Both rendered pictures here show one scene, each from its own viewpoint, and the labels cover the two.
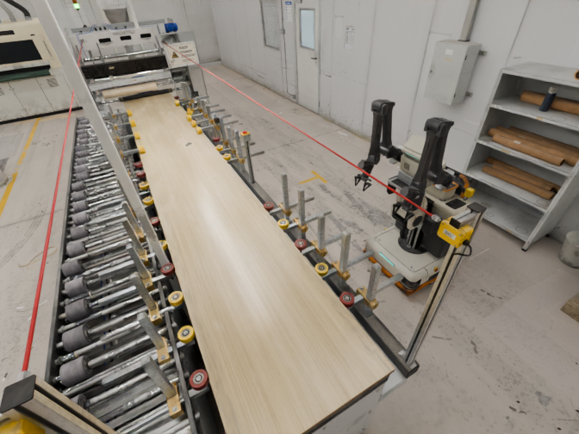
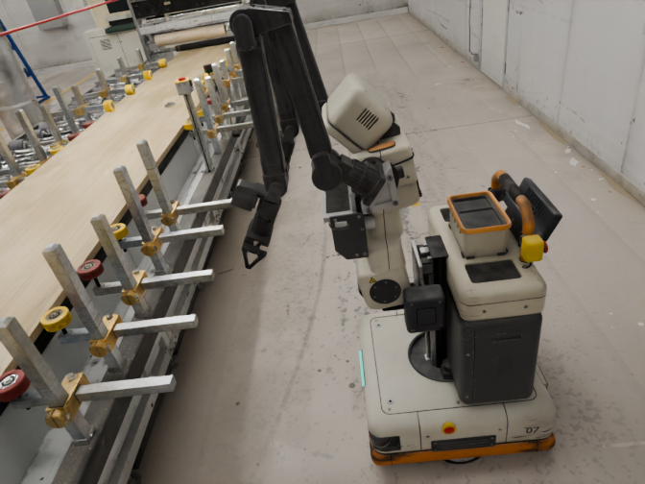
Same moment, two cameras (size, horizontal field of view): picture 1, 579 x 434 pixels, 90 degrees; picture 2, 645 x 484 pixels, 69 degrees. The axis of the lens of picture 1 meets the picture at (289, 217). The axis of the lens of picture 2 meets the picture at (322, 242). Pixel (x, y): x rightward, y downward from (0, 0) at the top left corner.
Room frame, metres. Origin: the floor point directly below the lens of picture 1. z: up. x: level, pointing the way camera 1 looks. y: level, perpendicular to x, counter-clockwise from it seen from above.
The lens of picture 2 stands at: (0.61, -1.48, 1.72)
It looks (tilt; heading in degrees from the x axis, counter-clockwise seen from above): 33 degrees down; 31
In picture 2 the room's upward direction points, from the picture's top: 10 degrees counter-clockwise
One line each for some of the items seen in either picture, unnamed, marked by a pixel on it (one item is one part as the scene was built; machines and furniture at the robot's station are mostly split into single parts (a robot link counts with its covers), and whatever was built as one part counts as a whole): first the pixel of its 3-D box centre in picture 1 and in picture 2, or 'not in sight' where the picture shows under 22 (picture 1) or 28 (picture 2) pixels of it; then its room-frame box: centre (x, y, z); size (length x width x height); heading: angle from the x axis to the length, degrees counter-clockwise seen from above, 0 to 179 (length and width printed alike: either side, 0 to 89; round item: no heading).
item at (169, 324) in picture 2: (346, 264); (128, 329); (1.24, -0.35, 0.81); 0.43 x 0.03 x 0.04; 116
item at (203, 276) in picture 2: (325, 243); (154, 282); (1.46, -0.24, 0.80); 0.43 x 0.03 x 0.04; 116
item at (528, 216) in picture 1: (526, 159); not in sight; (2.45, -2.36, 0.78); 0.90 x 0.45 x 1.55; 26
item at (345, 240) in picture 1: (344, 261); (88, 313); (1.18, -0.31, 0.93); 0.04 x 0.04 x 0.48; 26
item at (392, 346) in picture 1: (237, 166); (225, 146); (2.92, 0.55, 0.67); 5.11 x 0.08 x 0.10; 26
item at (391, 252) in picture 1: (411, 252); (443, 374); (1.91, -1.15, 0.16); 0.67 x 0.64 x 0.25; 116
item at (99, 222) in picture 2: (320, 242); (125, 276); (1.40, -0.20, 0.87); 0.04 x 0.04 x 0.48; 26
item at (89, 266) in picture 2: (301, 248); (94, 278); (1.38, -0.06, 0.85); 0.08 x 0.08 x 0.11
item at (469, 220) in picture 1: (425, 306); not in sight; (0.66, -0.52, 1.20); 0.15 x 0.12 x 1.00; 26
